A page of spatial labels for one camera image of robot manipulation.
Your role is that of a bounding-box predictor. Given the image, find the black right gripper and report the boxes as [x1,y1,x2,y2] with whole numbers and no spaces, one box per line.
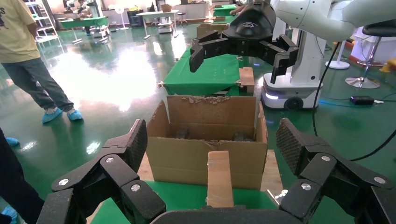
[189,2,300,84]

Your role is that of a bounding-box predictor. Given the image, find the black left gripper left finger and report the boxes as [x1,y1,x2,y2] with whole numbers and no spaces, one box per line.
[36,119,167,224]

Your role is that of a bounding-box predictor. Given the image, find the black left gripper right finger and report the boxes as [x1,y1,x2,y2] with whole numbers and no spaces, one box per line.
[275,117,396,224]

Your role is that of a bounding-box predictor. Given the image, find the brown cardboard box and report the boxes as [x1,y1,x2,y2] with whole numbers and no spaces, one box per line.
[206,150,235,208]

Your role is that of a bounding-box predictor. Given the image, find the large open brown carton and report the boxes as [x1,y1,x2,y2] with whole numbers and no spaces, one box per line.
[145,95,269,191]

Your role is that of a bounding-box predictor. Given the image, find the plain green tablecloth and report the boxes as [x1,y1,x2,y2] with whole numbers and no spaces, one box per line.
[217,15,238,25]
[60,16,109,31]
[163,46,248,97]
[212,4,238,18]

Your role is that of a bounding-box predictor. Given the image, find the black power adapter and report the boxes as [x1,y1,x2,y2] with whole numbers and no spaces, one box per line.
[350,95,375,106]

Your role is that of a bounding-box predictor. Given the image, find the white table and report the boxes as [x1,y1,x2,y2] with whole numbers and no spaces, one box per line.
[135,9,181,40]

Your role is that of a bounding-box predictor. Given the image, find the person in black clothes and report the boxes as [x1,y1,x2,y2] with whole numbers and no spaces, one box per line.
[0,127,45,224]

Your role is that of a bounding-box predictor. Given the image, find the black cabinet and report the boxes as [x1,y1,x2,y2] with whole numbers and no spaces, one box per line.
[127,9,145,27]

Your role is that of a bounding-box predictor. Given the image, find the yellow object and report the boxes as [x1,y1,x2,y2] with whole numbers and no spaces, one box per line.
[379,57,396,74]

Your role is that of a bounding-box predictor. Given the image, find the black bar stool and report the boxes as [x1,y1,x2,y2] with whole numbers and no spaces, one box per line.
[345,20,396,90]

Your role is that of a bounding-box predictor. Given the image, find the white cabinet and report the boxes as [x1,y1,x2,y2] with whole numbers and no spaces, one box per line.
[351,26,396,63]

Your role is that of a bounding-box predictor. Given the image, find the white shelf rack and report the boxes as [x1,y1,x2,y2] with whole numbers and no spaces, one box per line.
[23,0,60,43]

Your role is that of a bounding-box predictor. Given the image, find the person in yellow shirt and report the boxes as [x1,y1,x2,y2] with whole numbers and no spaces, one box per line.
[0,0,84,125]

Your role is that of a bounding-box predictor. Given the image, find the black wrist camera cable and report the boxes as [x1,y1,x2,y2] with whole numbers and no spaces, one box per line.
[311,42,396,162]

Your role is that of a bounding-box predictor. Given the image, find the white pedestal fan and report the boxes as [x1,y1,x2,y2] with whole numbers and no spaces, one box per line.
[113,3,131,31]
[325,40,351,70]

